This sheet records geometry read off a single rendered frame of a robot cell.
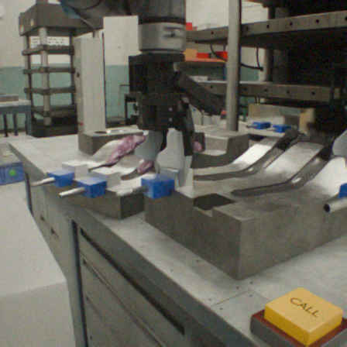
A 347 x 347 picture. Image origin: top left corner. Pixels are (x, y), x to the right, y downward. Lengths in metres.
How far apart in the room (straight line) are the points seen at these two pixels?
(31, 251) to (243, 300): 0.35
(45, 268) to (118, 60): 8.35
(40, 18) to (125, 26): 3.75
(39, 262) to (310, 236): 0.51
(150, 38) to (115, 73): 7.88
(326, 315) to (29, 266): 0.32
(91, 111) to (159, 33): 4.44
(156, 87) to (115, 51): 7.90
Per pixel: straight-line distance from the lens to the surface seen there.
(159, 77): 0.59
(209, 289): 0.51
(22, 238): 0.20
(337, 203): 0.45
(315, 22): 1.41
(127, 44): 8.61
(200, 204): 0.58
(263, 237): 0.53
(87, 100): 4.96
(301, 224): 0.59
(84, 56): 4.95
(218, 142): 1.00
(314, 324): 0.40
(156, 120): 0.56
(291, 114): 1.44
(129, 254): 0.64
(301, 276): 0.56
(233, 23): 1.63
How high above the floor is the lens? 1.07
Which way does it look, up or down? 15 degrees down
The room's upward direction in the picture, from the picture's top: straight up
